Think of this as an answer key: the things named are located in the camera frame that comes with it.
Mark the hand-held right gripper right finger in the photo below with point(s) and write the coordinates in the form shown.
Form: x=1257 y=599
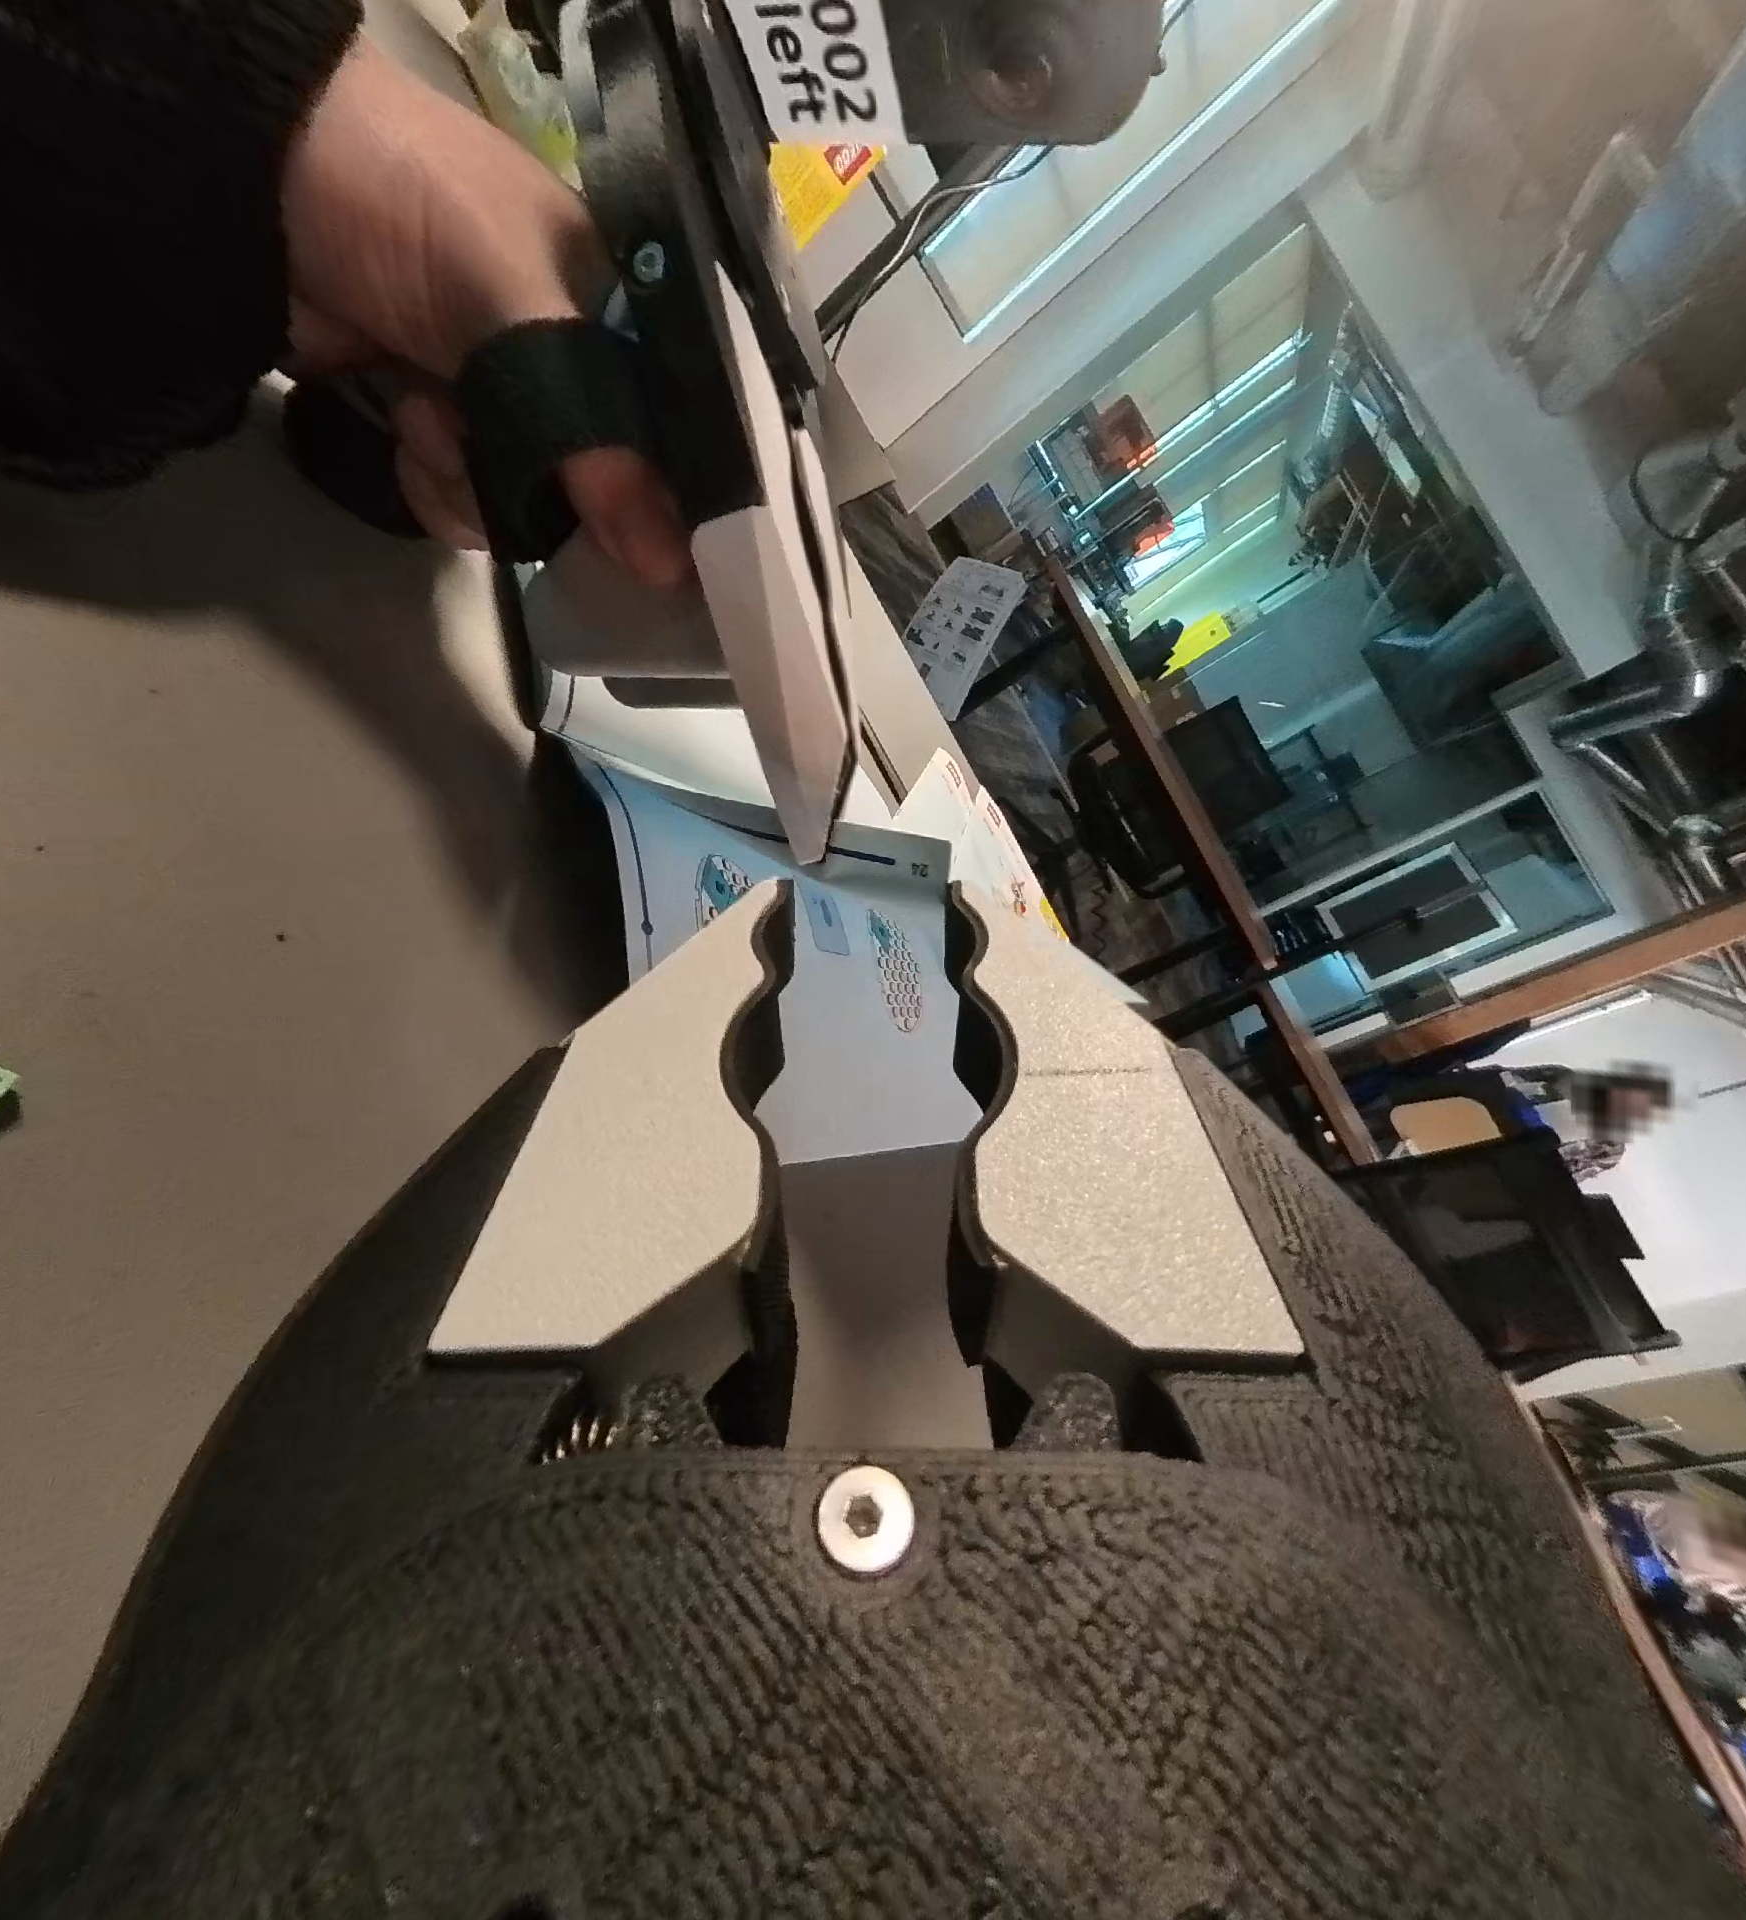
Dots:
x=1114 y=1200

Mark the grey sofa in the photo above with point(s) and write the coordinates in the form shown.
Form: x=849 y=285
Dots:
x=1460 y=645

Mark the yellow printed box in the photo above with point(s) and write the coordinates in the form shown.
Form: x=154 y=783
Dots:
x=821 y=195

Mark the long wooden table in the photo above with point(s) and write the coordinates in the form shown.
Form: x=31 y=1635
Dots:
x=1203 y=843

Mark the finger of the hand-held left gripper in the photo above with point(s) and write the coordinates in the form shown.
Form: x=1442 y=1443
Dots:
x=770 y=676
x=856 y=456

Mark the yellow sign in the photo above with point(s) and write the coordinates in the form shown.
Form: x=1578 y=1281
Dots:
x=1199 y=645

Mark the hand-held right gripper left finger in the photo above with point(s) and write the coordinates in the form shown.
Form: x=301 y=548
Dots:
x=618 y=1185

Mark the white framed panel on stand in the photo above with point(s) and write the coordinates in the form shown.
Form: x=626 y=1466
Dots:
x=1413 y=902

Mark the black mesh office chair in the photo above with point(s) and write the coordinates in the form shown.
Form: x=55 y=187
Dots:
x=1504 y=1245

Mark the person's left forearm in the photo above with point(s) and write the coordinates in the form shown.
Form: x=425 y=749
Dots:
x=93 y=225

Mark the metal ventilation duct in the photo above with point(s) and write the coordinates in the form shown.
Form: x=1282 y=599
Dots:
x=1676 y=660

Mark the person's left hand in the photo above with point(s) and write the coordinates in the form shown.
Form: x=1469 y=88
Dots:
x=439 y=240

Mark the orange lit screen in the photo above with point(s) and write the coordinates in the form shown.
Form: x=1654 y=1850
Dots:
x=1130 y=429
x=1152 y=534

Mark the standing printed instruction sheet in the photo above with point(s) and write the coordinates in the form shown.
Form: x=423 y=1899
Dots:
x=967 y=630

